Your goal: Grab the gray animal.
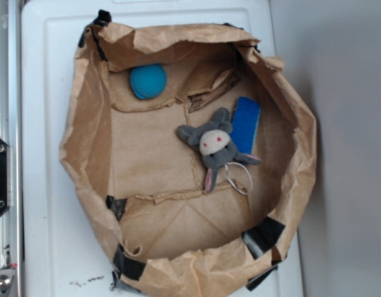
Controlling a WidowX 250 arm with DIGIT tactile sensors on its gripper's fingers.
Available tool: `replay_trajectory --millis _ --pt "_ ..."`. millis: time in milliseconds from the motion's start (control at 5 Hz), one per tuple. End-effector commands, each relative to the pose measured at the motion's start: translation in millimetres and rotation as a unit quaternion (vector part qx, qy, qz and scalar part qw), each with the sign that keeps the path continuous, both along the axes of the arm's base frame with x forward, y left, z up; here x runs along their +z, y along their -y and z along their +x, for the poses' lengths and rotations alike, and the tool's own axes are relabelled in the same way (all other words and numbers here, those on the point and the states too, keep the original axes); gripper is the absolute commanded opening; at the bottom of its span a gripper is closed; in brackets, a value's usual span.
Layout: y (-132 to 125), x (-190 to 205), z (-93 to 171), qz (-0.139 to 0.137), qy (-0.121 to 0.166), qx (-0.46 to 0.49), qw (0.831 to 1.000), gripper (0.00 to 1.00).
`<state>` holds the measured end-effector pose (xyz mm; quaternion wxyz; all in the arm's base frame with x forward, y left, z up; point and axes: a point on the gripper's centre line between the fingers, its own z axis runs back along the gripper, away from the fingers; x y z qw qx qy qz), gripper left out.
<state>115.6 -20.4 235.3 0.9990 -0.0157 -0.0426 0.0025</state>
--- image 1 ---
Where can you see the gray plush animal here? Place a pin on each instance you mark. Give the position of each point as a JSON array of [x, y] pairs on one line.
[[213, 141]]

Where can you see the blue sponge block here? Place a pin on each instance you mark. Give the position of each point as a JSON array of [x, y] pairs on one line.
[[245, 124]]

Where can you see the brown paper bag tray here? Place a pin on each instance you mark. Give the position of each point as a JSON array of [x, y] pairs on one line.
[[142, 187]]

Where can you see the blue dimpled ball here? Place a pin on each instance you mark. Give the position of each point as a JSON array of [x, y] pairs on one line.
[[148, 81]]

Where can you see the white plastic table tray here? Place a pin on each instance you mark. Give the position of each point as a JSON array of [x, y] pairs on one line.
[[62, 255]]

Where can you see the black metal bracket plate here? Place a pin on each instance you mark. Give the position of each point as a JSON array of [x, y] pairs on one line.
[[5, 196]]

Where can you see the aluminium frame rail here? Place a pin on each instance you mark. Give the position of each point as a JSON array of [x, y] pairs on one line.
[[12, 275]]

